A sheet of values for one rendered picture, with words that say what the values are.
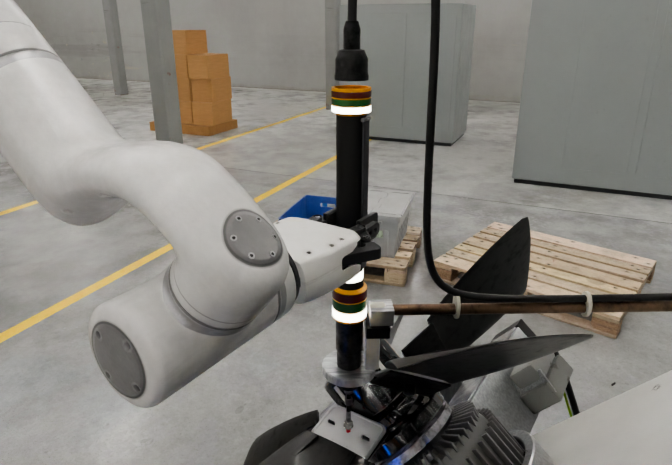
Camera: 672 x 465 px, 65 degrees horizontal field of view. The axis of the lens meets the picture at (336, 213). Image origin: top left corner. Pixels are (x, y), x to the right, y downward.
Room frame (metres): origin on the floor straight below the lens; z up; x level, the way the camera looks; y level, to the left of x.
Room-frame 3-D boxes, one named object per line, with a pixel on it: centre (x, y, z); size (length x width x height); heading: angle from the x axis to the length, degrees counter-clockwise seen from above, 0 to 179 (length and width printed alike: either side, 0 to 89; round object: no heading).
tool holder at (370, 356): (0.59, -0.03, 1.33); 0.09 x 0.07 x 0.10; 91
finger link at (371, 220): (0.56, -0.04, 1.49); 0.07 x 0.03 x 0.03; 147
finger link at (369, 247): (0.51, -0.01, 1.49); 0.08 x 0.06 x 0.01; 87
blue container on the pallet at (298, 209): (3.87, 0.15, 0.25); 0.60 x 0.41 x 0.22; 163
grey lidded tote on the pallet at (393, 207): (3.72, -0.33, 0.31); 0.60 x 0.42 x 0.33; 163
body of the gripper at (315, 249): (0.50, 0.04, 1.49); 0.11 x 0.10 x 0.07; 147
